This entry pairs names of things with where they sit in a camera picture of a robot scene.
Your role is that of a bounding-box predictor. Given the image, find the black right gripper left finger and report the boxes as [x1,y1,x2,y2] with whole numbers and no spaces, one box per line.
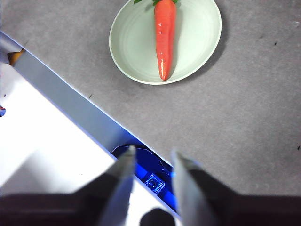
[0,145,136,226]

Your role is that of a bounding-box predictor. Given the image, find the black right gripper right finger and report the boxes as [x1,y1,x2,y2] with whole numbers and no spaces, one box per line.
[171,150,301,226]

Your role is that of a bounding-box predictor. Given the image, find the green plate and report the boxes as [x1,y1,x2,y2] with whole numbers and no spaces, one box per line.
[109,0,222,85]

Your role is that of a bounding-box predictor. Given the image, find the orange carrot with green leaves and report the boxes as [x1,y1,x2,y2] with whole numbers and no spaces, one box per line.
[133,0,182,81]

